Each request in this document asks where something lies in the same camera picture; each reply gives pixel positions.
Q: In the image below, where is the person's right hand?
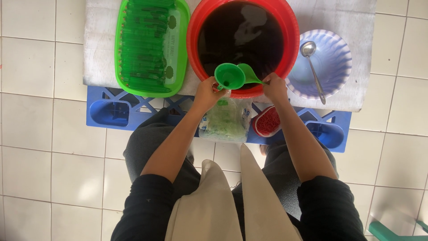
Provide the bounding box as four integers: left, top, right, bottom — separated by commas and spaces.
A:
262, 72, 289, 106

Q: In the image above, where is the person's left hand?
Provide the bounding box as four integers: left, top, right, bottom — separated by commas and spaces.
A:
193, 76, 229, 112

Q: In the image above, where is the green plastic funnel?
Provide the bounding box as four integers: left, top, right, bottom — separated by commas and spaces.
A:
214, 62, 247, 91

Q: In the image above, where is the green plastic scoop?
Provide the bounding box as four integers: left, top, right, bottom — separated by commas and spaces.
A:
237, 63, 265, 85

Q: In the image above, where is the clear bag of plastic wrappers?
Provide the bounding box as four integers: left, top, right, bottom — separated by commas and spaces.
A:
198, 96, 253, 144

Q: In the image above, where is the container of red rubber bands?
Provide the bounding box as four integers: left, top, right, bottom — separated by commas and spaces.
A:
251, 105, 282, 138

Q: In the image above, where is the red plastic basin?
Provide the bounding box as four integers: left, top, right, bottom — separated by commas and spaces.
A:
186, 0, 300, 99

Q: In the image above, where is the metal spoon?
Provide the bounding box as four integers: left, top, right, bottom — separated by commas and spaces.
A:
300, 41, 326, 105

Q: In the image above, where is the dark liquid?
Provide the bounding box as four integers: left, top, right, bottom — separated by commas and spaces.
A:
198, 1, 285, 90

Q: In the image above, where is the purple white striped bowl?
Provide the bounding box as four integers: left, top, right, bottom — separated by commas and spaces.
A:
284, 29, 353, 100

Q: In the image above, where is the green plastic tray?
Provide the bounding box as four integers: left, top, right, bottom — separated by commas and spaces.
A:
114, 0, 191, 98

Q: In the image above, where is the pile of green filled tubes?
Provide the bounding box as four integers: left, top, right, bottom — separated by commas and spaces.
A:
119, 0, 177, 93

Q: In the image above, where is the white wooden board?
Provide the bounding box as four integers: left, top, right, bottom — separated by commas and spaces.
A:
82, 0, 377, 112

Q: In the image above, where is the blue plastic crate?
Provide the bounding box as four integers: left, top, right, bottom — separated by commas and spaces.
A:
86, 85, 352, 153

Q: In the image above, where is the green plastic chair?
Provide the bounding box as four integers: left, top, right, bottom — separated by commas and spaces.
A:
368, 219, 428, 241

